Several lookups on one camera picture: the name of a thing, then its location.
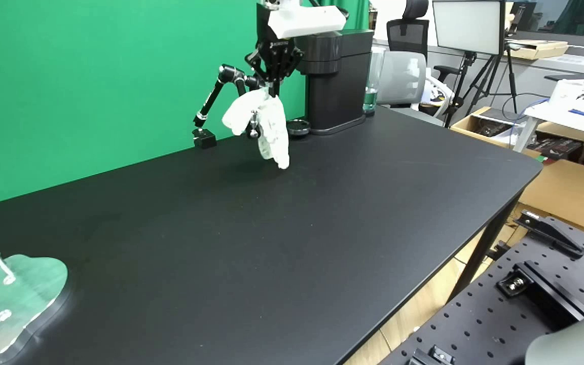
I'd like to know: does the black office chair with headrest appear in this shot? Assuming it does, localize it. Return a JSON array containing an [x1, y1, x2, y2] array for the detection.
[[384, 0, 434, 57]]

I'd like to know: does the black metal bar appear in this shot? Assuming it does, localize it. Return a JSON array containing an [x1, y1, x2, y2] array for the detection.
[[515, 208, 584, 260]]

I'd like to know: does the open cardboard box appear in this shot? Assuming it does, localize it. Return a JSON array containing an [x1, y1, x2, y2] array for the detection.
[[448, 103, 530, 150]]

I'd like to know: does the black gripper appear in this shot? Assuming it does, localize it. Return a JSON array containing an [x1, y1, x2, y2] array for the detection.
[[243, 37, 305, 98]]

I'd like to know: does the black tripod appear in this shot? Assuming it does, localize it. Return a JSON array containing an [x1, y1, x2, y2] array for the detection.
[[442, 38, 521, 130]]

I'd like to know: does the large cardboard box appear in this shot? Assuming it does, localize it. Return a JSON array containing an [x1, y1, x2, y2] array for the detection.
[[517, 155, 584, 232]]

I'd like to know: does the clear acrylic plate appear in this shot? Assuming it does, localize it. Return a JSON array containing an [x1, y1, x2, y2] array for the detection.
[[0, 251, 71, 365]]

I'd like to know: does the wooden board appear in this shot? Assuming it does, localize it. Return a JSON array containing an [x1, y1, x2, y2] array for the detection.
[[505, 37, 572, 64]]

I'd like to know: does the grey office chair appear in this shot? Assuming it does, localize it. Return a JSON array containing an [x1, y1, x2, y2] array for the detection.
[[370, 49, 430, 108]]

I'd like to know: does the black perforated breadboard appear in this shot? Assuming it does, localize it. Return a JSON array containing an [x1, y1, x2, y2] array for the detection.
[[379, 215, 584, 365]]

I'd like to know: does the white cloth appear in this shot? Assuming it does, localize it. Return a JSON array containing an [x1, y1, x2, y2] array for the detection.
[[219, 86, 293, 171]]

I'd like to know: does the small black clamp block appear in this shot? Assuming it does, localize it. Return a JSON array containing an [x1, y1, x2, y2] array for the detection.
[[403, 344, 458, 365]]

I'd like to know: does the black coffee machine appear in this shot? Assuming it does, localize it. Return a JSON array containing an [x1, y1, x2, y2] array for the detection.
[[293, 28, 377, 136]]

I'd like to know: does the grey chair backrest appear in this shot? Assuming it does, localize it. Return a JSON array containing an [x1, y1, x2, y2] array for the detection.
[[523, 311, 584, 365]]

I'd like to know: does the black round cap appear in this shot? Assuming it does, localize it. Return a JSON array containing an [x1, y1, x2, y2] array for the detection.
[[285, 117, 312, 139]]

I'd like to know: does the green backdrop curtain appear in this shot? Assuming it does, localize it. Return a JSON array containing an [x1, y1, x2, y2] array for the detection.
[[0, 0, 374, 213]]

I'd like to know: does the black mount with silver bolts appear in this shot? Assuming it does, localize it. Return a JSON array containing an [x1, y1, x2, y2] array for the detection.
[[493, 260, 584, 324]]

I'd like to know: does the white display board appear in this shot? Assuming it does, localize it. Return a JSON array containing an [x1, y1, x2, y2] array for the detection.
[[430, 0, 508, 57]]

